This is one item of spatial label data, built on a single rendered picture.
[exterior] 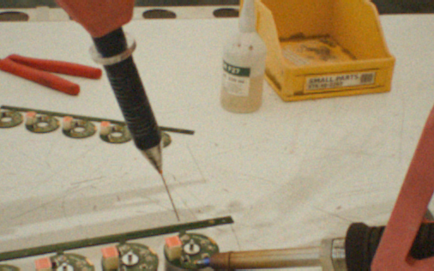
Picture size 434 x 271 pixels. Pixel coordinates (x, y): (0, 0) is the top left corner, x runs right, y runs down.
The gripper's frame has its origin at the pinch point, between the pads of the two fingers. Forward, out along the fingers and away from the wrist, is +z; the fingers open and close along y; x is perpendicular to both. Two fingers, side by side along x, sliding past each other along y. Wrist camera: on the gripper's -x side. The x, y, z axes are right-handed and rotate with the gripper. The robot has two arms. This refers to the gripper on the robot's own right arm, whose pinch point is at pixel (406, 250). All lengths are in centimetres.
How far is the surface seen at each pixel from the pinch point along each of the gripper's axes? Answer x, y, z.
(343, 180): -1.0, -19.6, 12.0
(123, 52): -12.0, 3.6, -1.1
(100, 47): -12.7, 3.8, -0.9
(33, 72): -24.7, -20.9, 24.0
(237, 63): -12.2, -24.6, 13.2
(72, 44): -26.1, -29.1, 25.6
